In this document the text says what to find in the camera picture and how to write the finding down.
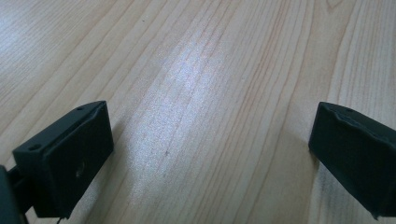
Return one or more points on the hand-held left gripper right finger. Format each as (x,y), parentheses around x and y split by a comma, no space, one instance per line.
(355,155)

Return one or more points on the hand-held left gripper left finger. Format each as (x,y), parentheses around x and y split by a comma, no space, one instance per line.
(71,161)

